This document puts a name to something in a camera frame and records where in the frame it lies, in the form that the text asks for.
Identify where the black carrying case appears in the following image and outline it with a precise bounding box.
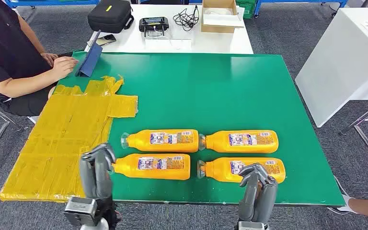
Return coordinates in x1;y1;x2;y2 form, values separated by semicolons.
87;0;135;34

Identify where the person's right hand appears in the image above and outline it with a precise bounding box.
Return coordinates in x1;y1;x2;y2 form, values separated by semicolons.
50;56;80;81

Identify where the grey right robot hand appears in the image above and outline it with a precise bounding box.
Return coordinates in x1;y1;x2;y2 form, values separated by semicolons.
237;163;278;223

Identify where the metal table leg frame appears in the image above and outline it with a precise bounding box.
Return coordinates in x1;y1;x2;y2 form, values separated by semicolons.
339;96;368;173

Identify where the green plastic crate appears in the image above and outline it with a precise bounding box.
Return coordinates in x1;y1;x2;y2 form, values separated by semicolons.
235;0;256;19

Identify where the white black sneaker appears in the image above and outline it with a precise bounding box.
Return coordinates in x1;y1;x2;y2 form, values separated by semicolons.
327;194;360;216

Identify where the white table with equipment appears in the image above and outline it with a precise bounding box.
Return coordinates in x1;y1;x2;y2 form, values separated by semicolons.
84;3;254;55

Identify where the white side table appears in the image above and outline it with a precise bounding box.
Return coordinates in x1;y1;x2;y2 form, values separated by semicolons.
295;7;368;128

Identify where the yellow taped plastic sheet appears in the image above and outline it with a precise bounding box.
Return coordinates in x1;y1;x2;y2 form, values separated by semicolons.
0;75;139;203

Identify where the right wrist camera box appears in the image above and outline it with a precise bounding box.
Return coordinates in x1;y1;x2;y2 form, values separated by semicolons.
237;221;269;230

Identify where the cardboard box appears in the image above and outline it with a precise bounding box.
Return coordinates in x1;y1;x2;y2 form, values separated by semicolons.
201;0;245;34

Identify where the black cable bundle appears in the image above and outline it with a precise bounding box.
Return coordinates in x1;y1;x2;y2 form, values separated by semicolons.
172;4;200;32

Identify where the dark smartphone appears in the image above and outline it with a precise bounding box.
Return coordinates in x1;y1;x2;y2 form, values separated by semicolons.
95;34;117;46

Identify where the person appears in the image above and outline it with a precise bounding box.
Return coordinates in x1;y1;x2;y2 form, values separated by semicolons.
0;0;80;117

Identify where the blue tablet case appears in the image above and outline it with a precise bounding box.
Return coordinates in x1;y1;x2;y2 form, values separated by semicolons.
75;30;104;78

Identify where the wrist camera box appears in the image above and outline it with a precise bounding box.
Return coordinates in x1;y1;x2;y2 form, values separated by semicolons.
237;221;269;230
64;196;98;227

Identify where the orange detergent bottle clear cap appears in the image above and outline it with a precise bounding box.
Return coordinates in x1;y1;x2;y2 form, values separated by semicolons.
112;154;191;181
121;129;200;153
198;130;279;154
197;158;286;184

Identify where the metal frame chair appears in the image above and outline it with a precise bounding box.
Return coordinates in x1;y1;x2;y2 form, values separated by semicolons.
0;90;40;169

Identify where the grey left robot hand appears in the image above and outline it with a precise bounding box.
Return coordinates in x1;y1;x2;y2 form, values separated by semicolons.
79;143;117;201

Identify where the black handheld controller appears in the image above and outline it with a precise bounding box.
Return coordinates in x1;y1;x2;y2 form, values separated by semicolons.
138;16;169;38

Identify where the blue metal rack frame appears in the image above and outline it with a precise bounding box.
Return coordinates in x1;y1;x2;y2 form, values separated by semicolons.
253;0;348;18
4;0;101;9

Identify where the person's left hand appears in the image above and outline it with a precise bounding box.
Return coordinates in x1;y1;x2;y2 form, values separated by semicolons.
40;52;59;68

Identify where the white packing sheet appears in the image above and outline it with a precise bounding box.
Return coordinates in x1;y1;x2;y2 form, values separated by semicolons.
203;7;245;29

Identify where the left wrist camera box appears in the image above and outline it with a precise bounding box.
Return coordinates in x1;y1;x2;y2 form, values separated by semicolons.
64;196;98;227

